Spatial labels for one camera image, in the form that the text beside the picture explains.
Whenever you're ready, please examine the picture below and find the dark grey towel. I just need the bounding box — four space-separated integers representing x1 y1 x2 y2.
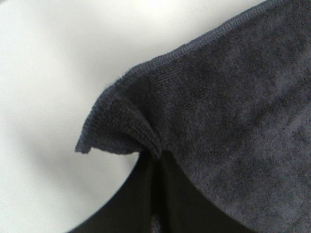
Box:
75 0 311 233

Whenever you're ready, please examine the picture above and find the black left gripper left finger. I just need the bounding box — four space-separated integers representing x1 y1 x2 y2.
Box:
70 155 154 233

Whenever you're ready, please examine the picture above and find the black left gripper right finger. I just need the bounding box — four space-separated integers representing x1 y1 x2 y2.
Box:
151 152 245 233

